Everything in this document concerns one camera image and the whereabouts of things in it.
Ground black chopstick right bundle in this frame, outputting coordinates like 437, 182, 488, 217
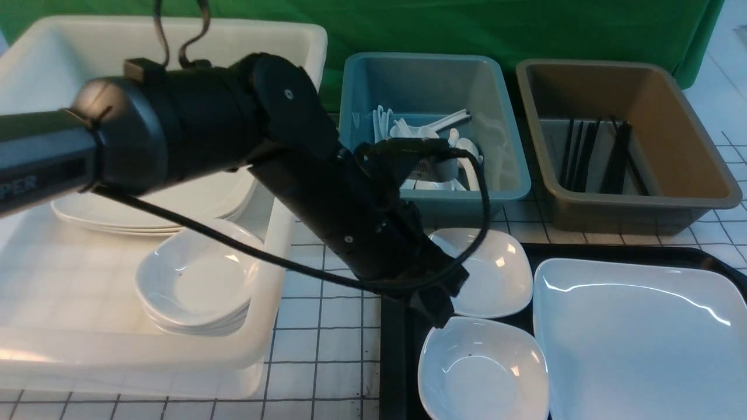
599, 114, 650, 196

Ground blue-grey plastic bin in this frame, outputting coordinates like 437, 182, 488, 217
339, 52, 531, 221

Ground green backdrop cloth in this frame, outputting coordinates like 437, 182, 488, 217
0, 0, 724, 113

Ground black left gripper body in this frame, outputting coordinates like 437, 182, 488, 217
248, 140, 469, 328

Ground white bowl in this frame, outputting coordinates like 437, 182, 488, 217
134, 229, 260, 327
418, 317, 550, 419
452, 230, 533, 319

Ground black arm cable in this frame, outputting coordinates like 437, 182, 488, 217
93, 139, 492, 292

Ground white spoon in bin long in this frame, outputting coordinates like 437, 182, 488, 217
389, 109, 470, 139

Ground black chopstick left bundle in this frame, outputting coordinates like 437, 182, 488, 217
558, 118, 601, 193

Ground white spoon in bin right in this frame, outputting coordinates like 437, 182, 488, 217
449, 129, 485, 192

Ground lower white stacked bowls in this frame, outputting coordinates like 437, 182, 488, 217
143, 305, 250, 337

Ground large white rice plate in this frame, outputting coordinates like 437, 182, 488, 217
532, 258, 746, 419

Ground black chopstick bundle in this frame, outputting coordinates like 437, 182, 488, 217
558, 118, 601, 193
599, 114, 650, 196

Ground brown plastic bin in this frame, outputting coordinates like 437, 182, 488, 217
516, 59, 742, 236

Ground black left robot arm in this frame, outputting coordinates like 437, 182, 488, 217
1, 53, 469, 328

